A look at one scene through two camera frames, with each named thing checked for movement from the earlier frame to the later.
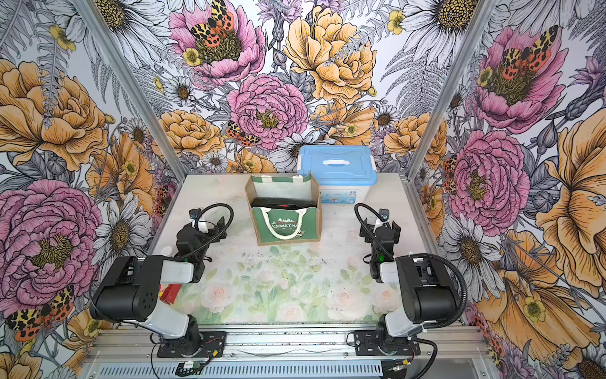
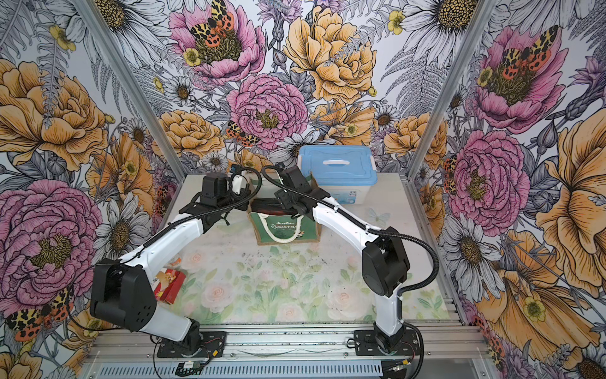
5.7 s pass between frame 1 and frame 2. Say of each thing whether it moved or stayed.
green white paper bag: stayed
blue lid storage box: stayed
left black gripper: moved
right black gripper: moved
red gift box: stayed
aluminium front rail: stayed
